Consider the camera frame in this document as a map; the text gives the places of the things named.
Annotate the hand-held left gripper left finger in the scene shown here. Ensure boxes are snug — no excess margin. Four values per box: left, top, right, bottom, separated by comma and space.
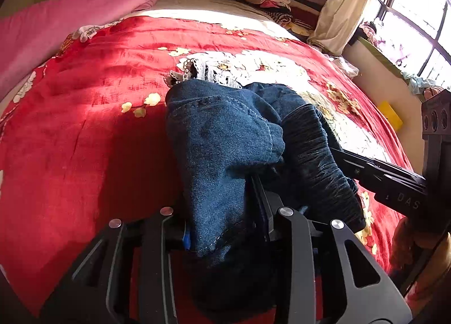
40, 206, 193, 324

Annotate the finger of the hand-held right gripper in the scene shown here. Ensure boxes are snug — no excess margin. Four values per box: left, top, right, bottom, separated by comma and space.
373, 185, 427, 221
330, 148, 428, 191

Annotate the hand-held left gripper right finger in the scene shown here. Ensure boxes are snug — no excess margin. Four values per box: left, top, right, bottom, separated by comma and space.
250, 174, 413, 324

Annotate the cream curtain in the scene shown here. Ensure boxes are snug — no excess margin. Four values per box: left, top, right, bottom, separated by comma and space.
307, 0, 383, 57

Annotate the pink quilt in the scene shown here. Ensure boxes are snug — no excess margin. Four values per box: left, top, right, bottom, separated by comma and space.
0, 0, 160, 99

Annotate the white crumpled cloth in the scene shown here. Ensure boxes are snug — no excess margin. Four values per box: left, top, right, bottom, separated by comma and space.
328, 56, 360, 78

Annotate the yellow box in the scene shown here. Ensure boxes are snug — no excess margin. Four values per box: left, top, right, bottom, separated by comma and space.
378, 100, 404, 131

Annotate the blue denim pants lace trim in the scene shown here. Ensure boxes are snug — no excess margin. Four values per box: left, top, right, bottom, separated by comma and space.
165, 58, 367, 323

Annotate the white bed sheet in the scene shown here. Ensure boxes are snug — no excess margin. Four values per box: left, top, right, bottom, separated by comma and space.
123, 0, 300, 41

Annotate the purple cloth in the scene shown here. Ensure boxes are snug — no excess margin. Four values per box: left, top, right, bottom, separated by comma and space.
373, 35, 409, 67

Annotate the red floral blanket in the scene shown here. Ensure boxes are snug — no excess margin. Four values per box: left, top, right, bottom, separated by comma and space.
0, 16, 413, 318

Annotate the light blue cloth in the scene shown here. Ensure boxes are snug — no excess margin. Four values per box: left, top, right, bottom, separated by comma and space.
402, 72, 437, 95

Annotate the barred window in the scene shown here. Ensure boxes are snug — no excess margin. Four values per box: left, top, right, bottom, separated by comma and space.
373, 0, 451, 81

